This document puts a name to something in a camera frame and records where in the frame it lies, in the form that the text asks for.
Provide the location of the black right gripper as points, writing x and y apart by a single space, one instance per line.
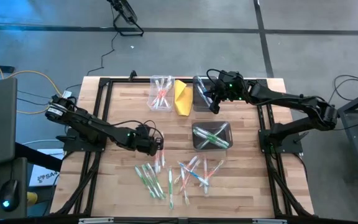
228 87

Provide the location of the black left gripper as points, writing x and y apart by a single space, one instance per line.
145 141

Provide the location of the blue white toothbrush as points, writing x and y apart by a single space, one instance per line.
194 175
205 98
201 88

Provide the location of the green white toothbrush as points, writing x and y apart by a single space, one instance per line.
204 134
208 132
145 182
151 180
221 130
170 189
156 180

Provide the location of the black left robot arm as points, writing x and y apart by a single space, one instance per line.
89 124

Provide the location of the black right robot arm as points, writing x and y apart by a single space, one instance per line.
291 101

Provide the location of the tall dark tinted bin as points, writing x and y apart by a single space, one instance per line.
197 107

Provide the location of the flat dark tinted bin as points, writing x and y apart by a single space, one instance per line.
210 126

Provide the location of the yellow cloth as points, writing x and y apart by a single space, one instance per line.
183 102

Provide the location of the clear plastic bin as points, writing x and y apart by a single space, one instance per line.
170 108

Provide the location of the white power adapter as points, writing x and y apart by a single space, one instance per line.
67 93

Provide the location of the white printed box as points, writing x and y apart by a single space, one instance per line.
45 174

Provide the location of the black diagonal bar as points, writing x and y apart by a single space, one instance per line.
36 157

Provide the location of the small yellow object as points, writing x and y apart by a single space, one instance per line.
32 198

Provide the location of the dark grey desk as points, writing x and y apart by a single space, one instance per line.
20 174

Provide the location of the dark side table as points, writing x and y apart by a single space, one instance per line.
356 107

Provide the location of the black computer mouse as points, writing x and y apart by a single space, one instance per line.
8 196

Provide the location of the black aluminium table frame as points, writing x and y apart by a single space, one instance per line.
120 81

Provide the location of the black frame clamp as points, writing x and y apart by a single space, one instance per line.
132 74

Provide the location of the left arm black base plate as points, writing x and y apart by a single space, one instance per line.
70 145

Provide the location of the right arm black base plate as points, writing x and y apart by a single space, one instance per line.
294 147

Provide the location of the grey edge bracket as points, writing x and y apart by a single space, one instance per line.
95 220
269 221

